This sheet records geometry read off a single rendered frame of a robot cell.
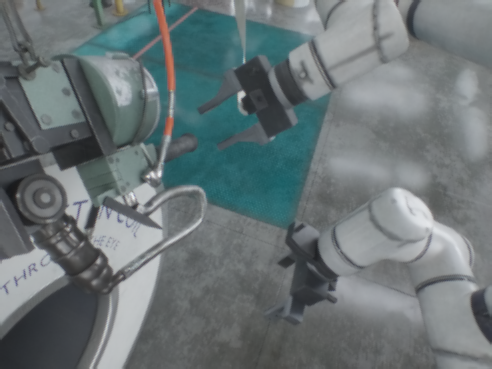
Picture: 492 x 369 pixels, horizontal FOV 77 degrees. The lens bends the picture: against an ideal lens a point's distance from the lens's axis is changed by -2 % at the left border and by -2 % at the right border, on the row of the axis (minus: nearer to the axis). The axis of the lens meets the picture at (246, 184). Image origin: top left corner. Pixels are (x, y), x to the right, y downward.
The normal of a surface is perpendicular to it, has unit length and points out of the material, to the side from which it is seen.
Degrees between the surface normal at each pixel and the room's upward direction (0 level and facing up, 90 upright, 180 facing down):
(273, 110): 65
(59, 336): 26
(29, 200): 58
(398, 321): 0
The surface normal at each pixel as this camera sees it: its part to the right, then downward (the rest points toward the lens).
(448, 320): -0.89, -0.34
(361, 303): 0.09, -0.64
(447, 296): -0.48, -0.60
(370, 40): -0.30, 0.39
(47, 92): 0.88, -0.21
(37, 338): -0.03, -0.38
